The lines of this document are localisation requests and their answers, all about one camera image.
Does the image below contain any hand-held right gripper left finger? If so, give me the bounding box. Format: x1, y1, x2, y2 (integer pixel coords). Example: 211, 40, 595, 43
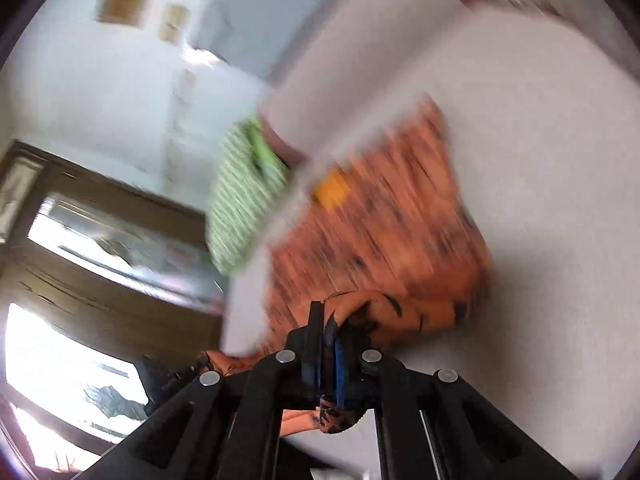
75, 301, 332, 480

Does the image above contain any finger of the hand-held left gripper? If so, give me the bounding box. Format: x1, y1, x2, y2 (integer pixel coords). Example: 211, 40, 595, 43
140, 352, 208, 413

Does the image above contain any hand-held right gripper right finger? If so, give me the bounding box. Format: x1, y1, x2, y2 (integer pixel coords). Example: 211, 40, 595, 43
331, 321, 576, 480

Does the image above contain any orange black floral cloth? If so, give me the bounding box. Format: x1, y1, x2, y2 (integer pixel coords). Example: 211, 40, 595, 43
205, 100, 494, 436

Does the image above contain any green white patterned pillow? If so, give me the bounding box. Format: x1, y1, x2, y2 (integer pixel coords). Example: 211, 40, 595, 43
206, 117, 292, 274

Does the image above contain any pink quilted bedspread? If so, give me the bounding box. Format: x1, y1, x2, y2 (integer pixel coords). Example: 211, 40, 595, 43
220, 0, 640, 480

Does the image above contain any small brown wall frame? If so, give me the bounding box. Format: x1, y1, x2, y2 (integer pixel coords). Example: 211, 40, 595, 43
158, 3, 191, 44

